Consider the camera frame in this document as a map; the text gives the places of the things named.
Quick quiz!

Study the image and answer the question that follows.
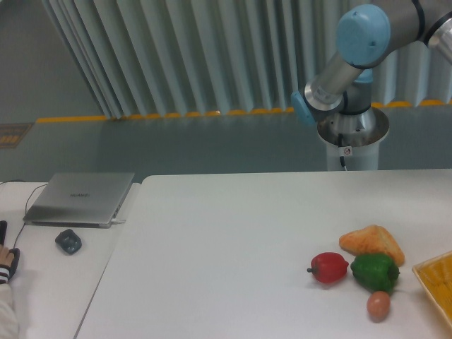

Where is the thin black mouse cable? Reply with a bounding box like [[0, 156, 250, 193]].
[[0, 180, 49, 249]]

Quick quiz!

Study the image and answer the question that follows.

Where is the black keyboard edge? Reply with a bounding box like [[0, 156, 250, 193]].
[[0, 220, 8, 246]]

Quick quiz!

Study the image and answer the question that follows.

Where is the red bell pepper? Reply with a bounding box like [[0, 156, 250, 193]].
[[307, 252, 349, 284]]

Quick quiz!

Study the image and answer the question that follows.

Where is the triangular bread piece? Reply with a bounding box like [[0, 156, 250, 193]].
[[339, 225, 405, 267]]

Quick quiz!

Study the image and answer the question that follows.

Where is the silver closed laptop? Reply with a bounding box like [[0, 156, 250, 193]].
[[23, 172, 134, 228]]

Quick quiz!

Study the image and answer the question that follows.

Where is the green bell pepper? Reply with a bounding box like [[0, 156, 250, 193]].
[[350, 254, 400, 294]]

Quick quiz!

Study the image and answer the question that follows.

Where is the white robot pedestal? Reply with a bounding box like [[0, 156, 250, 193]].
[[317, 107, 389, 171]]

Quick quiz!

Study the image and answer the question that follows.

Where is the brown egg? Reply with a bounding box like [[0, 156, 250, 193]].
[[367, 291, 391, 319]]

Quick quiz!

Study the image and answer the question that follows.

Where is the white striped-cuff sleeve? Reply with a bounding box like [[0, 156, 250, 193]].
[[1, 265, 19, 338]]

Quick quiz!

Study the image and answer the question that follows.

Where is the small black tray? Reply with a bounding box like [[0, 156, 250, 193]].
[[55, 229, 82, 255]]

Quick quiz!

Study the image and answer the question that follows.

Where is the yellow wicker basket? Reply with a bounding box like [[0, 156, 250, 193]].
[[412, 252, 451, 326]]

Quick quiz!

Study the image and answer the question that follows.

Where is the white corrugated partition screen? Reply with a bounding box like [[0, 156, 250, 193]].
[[40, 0, 452, 119]]

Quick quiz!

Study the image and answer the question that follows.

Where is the white usb plug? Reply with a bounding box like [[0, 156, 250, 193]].
[[111, 219, 126, 225]]

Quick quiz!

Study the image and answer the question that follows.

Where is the person's right hand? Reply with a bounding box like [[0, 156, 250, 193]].
[[0, 245, 14, 269]]

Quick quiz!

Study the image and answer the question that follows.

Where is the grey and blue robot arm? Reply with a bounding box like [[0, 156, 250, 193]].
[[291, 1, 451, 124]]

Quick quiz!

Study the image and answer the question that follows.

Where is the black computer mouse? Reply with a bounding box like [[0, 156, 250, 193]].
[[9, 248, 20, 280]]

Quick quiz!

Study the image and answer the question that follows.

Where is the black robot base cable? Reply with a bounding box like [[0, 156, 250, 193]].
[[337, 132, 349, 172]]

